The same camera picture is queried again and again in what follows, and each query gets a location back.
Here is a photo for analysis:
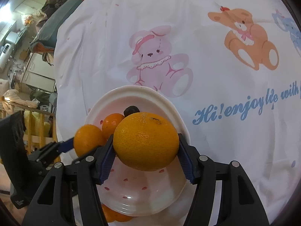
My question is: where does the round yellow-orange citrus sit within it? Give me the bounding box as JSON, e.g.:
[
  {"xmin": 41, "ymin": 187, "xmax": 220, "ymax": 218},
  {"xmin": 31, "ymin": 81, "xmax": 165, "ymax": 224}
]
[{"xmin": 73, "ymin": 124, "xmax": 107, "ymax": 157}]

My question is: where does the large orange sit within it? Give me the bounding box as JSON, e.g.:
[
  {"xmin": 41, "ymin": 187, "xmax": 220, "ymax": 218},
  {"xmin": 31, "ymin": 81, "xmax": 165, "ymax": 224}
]
[{"xmin": 113, "ymin": 112, "xmax": 179, "ymax": 171}]

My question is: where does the dark blueberry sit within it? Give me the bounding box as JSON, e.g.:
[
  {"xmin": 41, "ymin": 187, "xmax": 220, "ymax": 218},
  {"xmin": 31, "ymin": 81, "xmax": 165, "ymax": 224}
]
[{"xmin": 123, "ymin": 106, "xmax": 140, "ymax": 117}]

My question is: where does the wooden drying rack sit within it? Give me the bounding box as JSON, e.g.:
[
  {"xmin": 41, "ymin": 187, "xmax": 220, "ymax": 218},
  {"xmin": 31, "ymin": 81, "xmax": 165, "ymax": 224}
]
[{"xmin": 1, "ymin": 97, "xmax": 58, "ymax": 154}]

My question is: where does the pink dotted ceramic plate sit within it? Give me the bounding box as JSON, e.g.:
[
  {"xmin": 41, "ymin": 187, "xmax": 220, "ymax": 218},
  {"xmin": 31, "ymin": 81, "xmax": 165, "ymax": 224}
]
[{"xmin": 85, "ymin": 85, "xmax": 190, "ymax": 217}]

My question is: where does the small orange kumquat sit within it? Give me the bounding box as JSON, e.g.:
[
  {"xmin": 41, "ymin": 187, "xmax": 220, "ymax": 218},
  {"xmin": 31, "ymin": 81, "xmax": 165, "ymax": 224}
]
[{"xmin": 102, "ymin": 113, "xmax": 124, "ymax": 139}]

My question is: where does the white drawer cabinet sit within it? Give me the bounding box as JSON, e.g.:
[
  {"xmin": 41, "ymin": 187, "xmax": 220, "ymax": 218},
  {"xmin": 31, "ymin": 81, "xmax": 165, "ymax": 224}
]
[{"xmin": 21, "ymin": 53, "xmax": 56, "ymax": 92}]

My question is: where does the dark teal pillow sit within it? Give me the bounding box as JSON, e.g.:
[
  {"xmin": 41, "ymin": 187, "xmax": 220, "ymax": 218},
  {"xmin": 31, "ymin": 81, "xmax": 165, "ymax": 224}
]
[{"xmin": 30, "ymin": 0, "xmax": 84, "ymax": 53}]

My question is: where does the white cartoon print bedsheet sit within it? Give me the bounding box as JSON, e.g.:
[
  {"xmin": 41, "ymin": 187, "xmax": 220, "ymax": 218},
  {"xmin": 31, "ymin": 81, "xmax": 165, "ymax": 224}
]
[{"xmin": 54, "ymin": 0, "xmax": 300, "ymax": 224}]

